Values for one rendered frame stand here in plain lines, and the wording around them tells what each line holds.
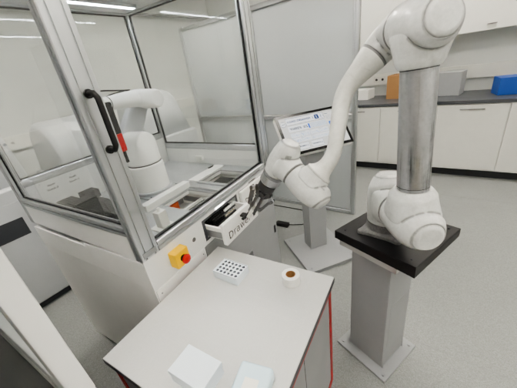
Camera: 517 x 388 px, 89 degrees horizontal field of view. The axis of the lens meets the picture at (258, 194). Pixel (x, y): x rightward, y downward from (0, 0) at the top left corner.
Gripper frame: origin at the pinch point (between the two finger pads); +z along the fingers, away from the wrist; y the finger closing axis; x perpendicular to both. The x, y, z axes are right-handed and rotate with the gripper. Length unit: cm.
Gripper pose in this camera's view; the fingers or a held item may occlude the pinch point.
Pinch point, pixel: (251, 212)
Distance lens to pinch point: 125.0
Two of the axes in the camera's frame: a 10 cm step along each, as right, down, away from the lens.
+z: -3.8, 6.7, 6.4
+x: -4.9, 4.4, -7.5
